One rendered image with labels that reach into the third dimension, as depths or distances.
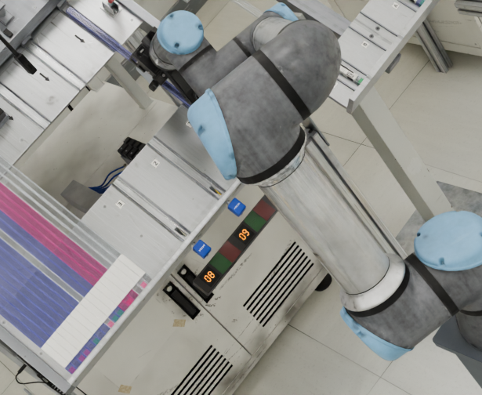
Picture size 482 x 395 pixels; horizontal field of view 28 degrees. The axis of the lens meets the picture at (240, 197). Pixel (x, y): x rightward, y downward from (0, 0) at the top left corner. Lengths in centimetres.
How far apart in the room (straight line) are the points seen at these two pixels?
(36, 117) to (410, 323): 92
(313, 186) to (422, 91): 170
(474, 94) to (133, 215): 132
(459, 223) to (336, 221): 22
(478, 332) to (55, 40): 105
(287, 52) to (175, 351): 125
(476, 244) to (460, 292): 8
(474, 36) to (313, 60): 161
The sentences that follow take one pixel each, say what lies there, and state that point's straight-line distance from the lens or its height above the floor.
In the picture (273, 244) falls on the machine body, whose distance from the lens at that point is 250.
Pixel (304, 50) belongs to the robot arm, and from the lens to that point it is 133.
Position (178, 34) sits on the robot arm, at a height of 110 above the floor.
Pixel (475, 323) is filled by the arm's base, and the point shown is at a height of 62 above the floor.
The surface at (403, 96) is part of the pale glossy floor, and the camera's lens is 309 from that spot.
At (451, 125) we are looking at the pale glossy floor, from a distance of 291.
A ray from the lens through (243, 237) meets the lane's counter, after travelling 197.
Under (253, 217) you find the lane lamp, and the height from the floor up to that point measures 66.
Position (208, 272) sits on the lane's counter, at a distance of 195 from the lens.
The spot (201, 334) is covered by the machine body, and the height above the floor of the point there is 27.
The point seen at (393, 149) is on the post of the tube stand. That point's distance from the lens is 238.
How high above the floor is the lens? 187
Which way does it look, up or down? 36 degrees down
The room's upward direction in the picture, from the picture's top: 41 degrees counter-clockwise
